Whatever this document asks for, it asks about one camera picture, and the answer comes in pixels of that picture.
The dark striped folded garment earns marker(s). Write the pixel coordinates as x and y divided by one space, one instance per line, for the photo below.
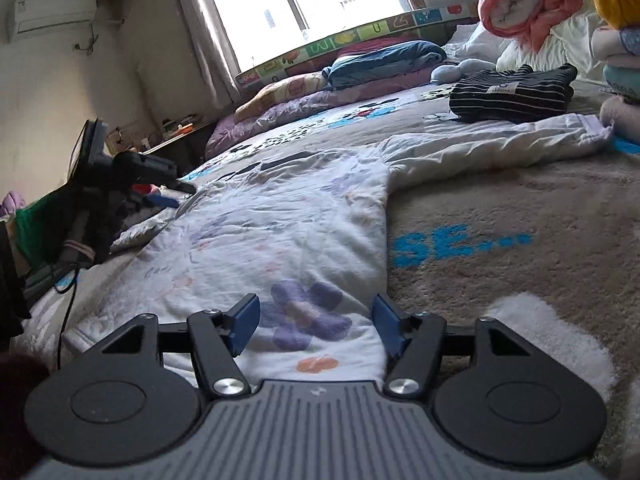
510 95

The blue folded blanket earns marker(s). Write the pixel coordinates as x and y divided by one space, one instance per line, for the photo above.
385 60

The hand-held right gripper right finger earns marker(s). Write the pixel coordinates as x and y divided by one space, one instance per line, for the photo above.
389 327

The desk clutter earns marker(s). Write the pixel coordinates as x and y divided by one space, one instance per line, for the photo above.
175 127

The yellow garment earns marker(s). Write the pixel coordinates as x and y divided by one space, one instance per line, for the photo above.
617 2

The white duvet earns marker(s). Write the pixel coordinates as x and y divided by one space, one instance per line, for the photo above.
565 50

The lavender printed garment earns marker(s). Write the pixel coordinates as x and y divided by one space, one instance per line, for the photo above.
622 120

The white floral garment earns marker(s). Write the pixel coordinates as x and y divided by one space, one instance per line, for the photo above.
280 220

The pile of grey purple clothes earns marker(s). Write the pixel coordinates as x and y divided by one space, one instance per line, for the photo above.
10 205

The purple quilt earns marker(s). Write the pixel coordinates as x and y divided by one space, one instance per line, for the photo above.
300 107

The person's dark maroon clothing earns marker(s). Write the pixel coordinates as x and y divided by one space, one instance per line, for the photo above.
17 420

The light blue plush toy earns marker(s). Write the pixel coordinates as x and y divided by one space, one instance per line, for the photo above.
465 67

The cartoon mouse printed blanket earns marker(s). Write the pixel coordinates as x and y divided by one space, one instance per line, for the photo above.
500 200

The yellow cartoon pillow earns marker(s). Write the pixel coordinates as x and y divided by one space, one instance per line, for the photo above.
285 91

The maroon pillow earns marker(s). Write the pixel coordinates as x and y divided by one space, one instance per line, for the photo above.
370 46

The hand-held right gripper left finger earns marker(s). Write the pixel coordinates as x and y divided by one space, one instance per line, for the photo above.
245 322

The white air conditioner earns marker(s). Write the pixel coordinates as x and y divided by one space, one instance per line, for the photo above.
50 15

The window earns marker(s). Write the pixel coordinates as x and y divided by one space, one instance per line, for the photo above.
310 0

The beige curtain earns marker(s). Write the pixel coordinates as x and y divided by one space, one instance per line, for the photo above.
210 35

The pink folded quilt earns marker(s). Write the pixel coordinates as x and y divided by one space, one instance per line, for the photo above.
525 0

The colourful foam play mat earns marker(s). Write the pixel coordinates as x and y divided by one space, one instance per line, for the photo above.
320 47

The dark desk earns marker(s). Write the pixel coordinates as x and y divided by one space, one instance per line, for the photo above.
175 147

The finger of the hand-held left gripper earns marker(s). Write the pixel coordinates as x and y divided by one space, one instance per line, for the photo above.
181 188
160 202

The pale floral folded garment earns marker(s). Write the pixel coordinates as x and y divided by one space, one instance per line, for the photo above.
617 47

